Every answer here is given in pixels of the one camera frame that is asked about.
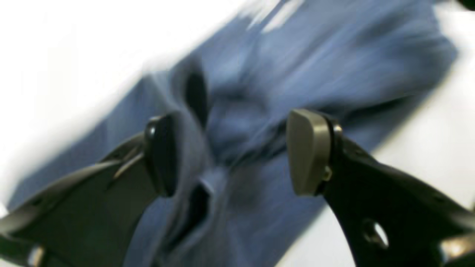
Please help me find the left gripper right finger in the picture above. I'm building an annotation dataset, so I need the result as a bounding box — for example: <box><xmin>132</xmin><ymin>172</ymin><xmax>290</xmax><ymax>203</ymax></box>
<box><xmin>286</xmin><ymin>109</ymin><xmax>475</xmax><ymax>267</ymax></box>

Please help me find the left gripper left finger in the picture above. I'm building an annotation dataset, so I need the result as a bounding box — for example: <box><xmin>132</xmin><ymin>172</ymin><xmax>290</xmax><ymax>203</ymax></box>
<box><xmin>1</xmin><ymin>113</ymin><xmax>177</xmax><ymax>267</ymax></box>

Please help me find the navy blue T-shirt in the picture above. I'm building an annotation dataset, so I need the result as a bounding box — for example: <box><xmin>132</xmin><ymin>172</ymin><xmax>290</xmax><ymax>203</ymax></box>
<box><xmin>7</xmin><ymin>0</ymin><xmax>456</xmax><ymax>267</ymax></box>

